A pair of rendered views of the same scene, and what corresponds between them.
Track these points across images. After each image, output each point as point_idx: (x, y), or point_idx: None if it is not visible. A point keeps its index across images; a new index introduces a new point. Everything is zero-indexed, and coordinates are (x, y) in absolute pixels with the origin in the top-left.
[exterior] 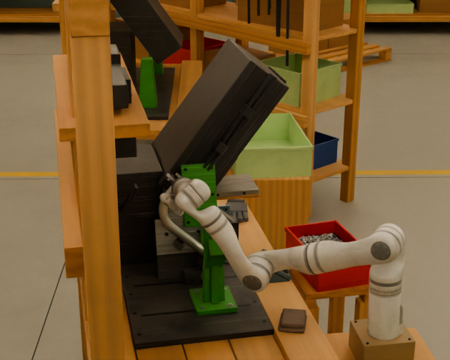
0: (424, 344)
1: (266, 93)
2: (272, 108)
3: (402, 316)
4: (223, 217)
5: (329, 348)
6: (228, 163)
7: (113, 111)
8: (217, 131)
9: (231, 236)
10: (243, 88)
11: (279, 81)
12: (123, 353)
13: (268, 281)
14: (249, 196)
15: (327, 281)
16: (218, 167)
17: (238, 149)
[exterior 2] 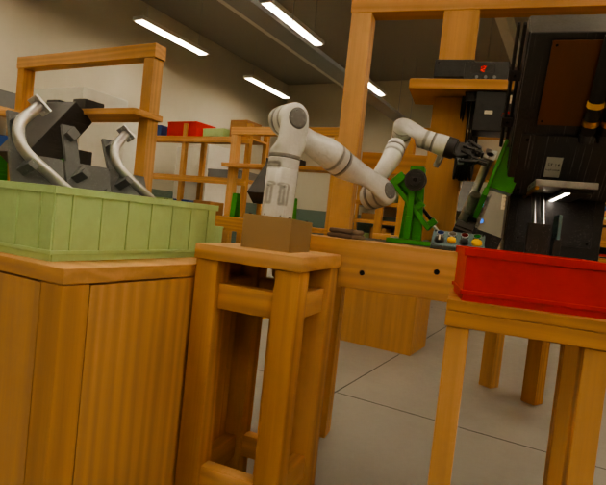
0: (267, 252)
1: (515, 45)
2: (525, 63)
3: (265, 193)
4: (389, 144)
5: None
6: (512, 140)
7: (347, 55)
8: (515, 105)
9: (380, 158)
10: (523, 49)
11: (531, 28)
12: (330, 211)
13: (362, 195)
14: (533, 189)
15: (456, 277)
16: (510, 144)
17: (515, 121)
